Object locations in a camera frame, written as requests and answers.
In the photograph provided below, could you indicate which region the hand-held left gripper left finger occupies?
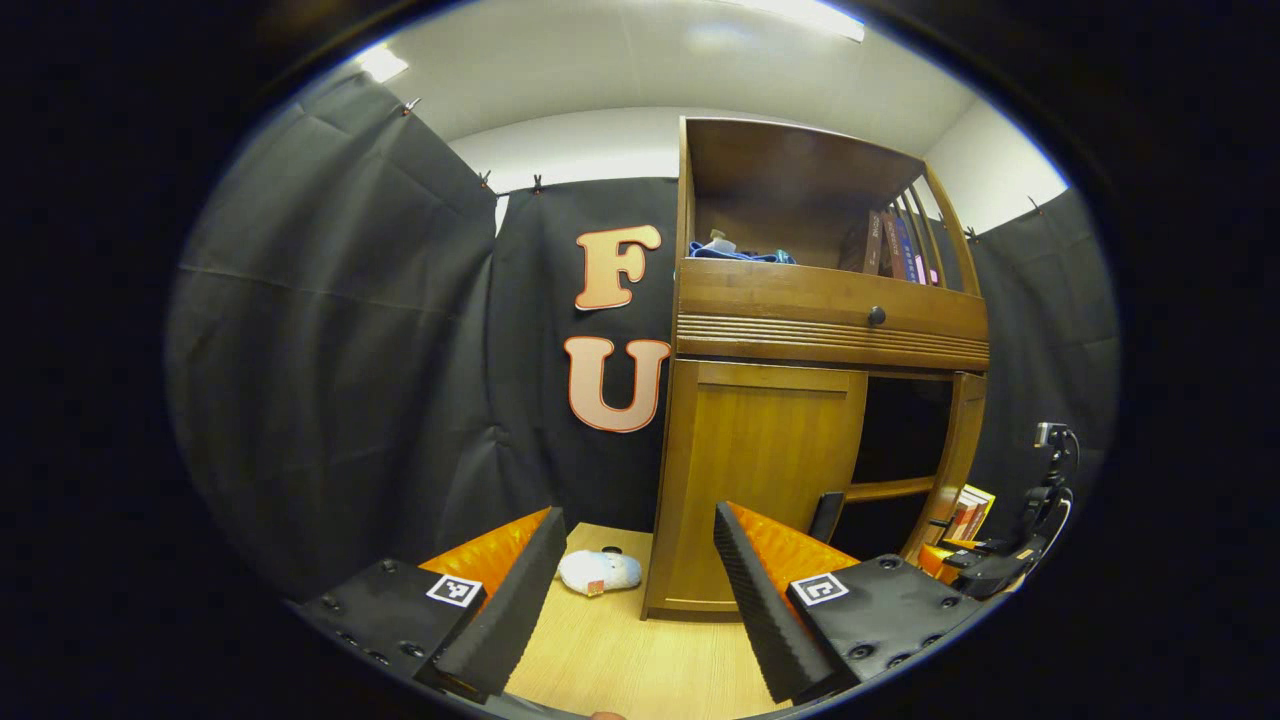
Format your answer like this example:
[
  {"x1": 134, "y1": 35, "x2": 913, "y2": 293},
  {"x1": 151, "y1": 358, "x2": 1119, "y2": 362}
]
[{"x1": 300, "y1": 506, "x2": 568, "y2": 706}]

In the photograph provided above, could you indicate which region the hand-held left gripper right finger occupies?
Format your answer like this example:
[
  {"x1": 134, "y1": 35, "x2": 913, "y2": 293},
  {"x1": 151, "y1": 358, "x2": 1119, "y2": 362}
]
[{"x1": 713, "y1": 500, "x2": 986, "y2": 706}]

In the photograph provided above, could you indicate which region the black door handle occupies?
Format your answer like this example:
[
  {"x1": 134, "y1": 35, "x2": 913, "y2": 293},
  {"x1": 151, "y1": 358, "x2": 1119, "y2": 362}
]
[{"x1": 808, "y1": 491, "x2": 847, "y2": 547}]

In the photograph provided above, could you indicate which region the wooden double-door shoe cabinet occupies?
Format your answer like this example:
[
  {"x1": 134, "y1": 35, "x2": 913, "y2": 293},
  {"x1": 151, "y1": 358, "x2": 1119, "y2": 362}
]
[{"x1": 640, "y1": 116, "x2": 991, "y2": 623}]

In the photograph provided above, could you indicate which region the wooden cabinet drawer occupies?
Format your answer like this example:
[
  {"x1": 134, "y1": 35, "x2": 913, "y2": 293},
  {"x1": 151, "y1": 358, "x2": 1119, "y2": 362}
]
[{"x1": 675, "y1": 258, "x2": 991, "y2": 373}]

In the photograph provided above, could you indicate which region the yellow orange book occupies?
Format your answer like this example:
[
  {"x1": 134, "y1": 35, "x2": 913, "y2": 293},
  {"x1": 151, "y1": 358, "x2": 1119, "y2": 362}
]
[{"x1": 940, "y1": 484, "x2": 997, "y2": 547}]

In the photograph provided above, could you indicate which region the white plush toy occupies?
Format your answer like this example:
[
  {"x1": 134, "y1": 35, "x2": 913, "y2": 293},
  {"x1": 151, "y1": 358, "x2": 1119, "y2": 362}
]
[{"x1": 557, "y1": 548, "x2": 643, "y2": 598}]

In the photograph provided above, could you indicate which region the black backdrop cloth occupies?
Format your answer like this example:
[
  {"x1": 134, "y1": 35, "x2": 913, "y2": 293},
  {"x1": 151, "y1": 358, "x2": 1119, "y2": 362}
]
[{"x1": 165, "y1": 70, "x2": 1119, "y2": 601}]

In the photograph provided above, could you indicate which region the blue cloth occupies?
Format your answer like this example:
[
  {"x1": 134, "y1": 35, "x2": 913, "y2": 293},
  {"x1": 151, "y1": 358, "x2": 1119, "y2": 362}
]
[{"x1": 688, "y1": 240, "x2": 798, "y2": 266}]

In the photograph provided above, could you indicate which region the ceiling strip light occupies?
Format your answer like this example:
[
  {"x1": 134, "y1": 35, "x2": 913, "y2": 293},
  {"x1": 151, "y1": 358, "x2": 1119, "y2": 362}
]
[{"x1": 355, "y1": 45, "x2": 411, "y2": 84}]

